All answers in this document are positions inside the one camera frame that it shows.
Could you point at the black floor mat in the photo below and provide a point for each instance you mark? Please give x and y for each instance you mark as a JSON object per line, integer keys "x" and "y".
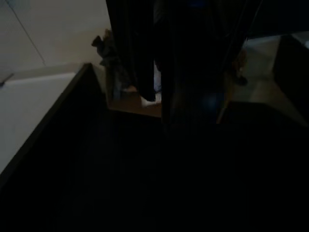
{"x": 120, "y": 181}

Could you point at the brown cardboard box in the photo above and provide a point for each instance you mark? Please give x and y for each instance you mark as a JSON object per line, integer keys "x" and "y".
{"x": 135, "y": 106}

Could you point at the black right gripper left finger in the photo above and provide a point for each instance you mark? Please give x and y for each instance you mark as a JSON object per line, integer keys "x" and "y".
{"x": 137, "y": 48}

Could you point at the dark clutter pile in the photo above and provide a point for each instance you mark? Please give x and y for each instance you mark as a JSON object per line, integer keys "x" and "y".
{"x": 106, "y": 50}

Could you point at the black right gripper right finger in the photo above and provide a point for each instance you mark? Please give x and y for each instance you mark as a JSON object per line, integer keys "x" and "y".
{"x": 183, "y": 60}

